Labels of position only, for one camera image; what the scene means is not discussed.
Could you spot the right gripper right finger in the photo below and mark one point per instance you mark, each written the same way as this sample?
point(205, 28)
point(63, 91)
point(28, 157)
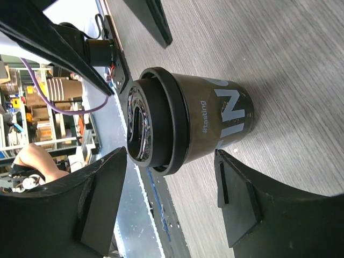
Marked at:
point(266, 218)

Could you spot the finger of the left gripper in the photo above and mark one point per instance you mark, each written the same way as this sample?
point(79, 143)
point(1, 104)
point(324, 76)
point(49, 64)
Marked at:
point(151, 15)
point(25, 23)

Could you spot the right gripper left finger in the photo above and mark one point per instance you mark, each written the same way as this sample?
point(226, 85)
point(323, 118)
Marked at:
point(73, 216)

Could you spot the black cup lid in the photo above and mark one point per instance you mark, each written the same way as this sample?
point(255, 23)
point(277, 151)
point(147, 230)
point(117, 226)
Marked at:
point(157, 123)

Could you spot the dark coffee cup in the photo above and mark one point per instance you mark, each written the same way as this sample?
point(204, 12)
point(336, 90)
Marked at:
point(220, 113)

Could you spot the person's bare forearm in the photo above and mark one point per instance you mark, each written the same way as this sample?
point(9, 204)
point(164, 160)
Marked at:
point(37, 158)

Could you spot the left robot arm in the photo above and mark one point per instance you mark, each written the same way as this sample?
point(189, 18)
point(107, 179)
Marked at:
point(99, 52)

